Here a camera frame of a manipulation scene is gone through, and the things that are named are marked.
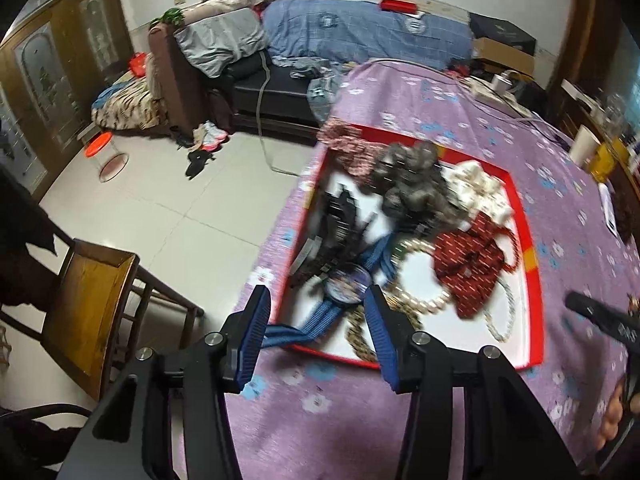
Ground striped blanket on floor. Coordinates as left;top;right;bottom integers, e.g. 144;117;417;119
90;72;168;131

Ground dark red dotted scrunchie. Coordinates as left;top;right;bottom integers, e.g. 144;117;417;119
433;212;520;320

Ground purple floral bed sheet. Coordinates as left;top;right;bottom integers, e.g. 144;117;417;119
221;56;640;480

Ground blue strap cartoon watch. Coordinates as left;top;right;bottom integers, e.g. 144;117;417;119
262;233;397;349

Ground red tray white inside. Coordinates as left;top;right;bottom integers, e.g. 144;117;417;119
269;125;544;370

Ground brown hair wig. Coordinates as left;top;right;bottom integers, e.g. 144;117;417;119
612;191;634;245

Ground white cherry print scrunchie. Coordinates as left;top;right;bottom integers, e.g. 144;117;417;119
444;160;514;226

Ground white phone charger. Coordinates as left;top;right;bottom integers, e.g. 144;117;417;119
490;74;512;96

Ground black hair claw clip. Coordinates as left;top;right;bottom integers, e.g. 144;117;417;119
288;185;378;288

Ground pink checked scrunchie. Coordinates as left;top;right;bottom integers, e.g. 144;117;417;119
317;117;386;184

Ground gold brown bead bracelet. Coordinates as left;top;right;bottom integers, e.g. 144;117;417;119
344;299;424;365

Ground beige plastic cup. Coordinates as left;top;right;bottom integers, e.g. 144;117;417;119
568;125;600;167

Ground brown armchair with clothes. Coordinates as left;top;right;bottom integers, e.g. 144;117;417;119
146;0;318;139

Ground grey patterned scrunchie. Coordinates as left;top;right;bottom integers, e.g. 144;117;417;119
369;141;468;232

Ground yellow jar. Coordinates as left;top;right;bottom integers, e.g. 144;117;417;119
589;141;618;183

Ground wooden headboard shelf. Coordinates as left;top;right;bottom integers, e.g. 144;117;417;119
553;78;639;203

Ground wooden wardrobe glass doors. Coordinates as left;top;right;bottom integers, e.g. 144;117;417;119
1;0;134;198

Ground wooden chair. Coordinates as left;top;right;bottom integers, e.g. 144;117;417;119
0;167;206;403

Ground cardboard box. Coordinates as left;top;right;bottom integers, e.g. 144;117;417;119
473;38;535;76

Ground dark gift box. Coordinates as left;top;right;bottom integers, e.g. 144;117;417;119
469;13;537;55

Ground white pearl bracelet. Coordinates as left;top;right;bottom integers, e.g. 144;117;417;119
482;274;519;345

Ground operator right hand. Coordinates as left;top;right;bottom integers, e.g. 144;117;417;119
596;376;626;451

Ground white power strip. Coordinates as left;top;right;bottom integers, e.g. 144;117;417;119
462;77;523;115

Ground blue plaid quilt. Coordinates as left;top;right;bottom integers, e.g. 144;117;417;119
262;0;473;70

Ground red flat case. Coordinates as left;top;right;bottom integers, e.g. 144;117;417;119
378;0;419;14

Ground gold keychain with keys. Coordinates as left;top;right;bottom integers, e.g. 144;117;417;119
627;294;640;318

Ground red plastic stool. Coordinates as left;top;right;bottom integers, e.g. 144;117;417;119
84;131;129;183

